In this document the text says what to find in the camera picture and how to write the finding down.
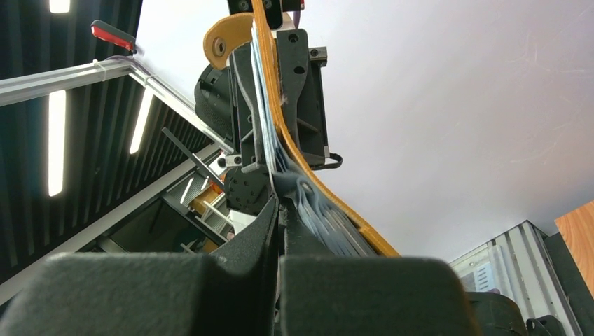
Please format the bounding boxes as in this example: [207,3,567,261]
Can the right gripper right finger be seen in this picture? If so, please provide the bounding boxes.
[279,204,481,335]

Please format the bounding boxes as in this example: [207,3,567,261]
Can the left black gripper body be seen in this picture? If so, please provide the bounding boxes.
[227,0,305,29]

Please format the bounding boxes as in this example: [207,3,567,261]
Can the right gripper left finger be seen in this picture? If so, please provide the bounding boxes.
[1,197,279,335]

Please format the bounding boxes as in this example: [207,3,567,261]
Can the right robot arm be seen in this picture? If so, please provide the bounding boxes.
[1,199,563,335]

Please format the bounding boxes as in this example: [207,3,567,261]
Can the yellow leather card holder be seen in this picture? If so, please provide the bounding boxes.
[202,0,401,259]

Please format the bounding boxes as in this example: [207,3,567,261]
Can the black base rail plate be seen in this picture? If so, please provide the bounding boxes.
[544,233,593,335]

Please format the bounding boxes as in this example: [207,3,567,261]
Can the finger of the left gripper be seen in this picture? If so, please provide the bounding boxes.
[229,43,268,174]
[276,29,329,168]

